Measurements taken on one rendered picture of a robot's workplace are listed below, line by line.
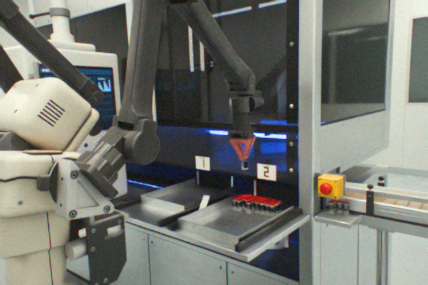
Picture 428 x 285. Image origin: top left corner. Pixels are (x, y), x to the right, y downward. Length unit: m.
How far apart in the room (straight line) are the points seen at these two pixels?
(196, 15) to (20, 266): 0.71
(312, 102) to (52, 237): 0.90
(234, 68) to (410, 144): 5.05
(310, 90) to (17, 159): 0.93
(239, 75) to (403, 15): 5.04
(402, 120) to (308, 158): 4.66
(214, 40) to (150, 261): 1.44
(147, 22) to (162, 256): 1.45
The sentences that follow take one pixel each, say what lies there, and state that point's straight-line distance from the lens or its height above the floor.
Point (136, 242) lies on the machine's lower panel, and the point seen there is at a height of 0.50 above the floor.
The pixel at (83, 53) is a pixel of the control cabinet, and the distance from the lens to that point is 1.82.
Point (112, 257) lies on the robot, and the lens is 0.96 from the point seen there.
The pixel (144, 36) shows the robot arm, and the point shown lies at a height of 1.46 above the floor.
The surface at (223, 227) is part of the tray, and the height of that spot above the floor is 0.88.
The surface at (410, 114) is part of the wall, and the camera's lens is 5.91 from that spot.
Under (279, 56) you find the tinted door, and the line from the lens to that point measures 1.37.
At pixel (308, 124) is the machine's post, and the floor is 1.22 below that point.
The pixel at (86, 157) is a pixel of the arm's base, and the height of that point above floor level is 1.22.
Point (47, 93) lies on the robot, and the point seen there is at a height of 1.35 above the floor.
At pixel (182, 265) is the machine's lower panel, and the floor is 0.47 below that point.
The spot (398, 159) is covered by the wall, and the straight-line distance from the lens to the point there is 6.03.
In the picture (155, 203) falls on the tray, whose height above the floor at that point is 0.90.
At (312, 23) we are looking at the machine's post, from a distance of 1.31.
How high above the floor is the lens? 1.35
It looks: 8 degrees down
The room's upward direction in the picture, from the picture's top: 2 degrees counter-clockwise
